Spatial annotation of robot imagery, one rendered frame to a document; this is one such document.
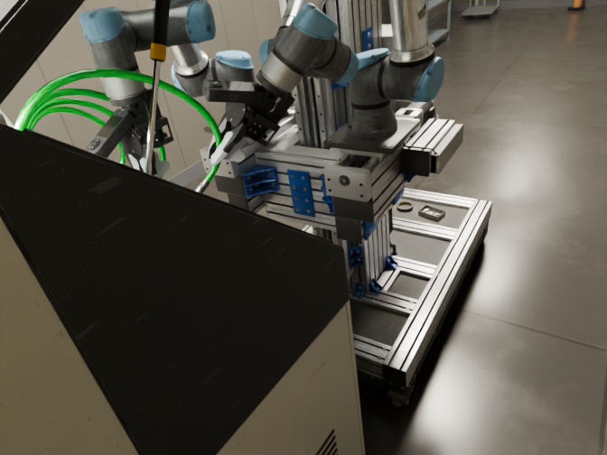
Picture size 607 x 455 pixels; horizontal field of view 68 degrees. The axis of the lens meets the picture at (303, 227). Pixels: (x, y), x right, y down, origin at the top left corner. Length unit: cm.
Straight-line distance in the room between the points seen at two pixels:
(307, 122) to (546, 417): 136
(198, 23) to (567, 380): 179
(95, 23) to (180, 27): 16
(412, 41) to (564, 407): 142
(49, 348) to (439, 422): 151
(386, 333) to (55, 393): 141
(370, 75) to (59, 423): 106
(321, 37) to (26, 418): 72
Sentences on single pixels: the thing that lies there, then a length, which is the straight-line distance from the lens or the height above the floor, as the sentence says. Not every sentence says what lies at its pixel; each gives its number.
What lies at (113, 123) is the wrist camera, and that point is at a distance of 99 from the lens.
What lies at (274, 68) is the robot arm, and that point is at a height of 136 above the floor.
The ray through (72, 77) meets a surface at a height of 142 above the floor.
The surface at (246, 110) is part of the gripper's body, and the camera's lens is 91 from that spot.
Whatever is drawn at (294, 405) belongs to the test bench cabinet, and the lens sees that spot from 110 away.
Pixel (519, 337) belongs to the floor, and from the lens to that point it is 221.
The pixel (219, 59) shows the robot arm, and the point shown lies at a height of 126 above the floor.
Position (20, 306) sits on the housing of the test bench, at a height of 127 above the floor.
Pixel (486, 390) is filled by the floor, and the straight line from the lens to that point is 199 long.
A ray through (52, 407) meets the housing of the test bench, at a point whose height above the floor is 113.
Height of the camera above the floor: 156
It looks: 32 degrees down
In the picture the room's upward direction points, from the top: 9 degrees counter-clockwise
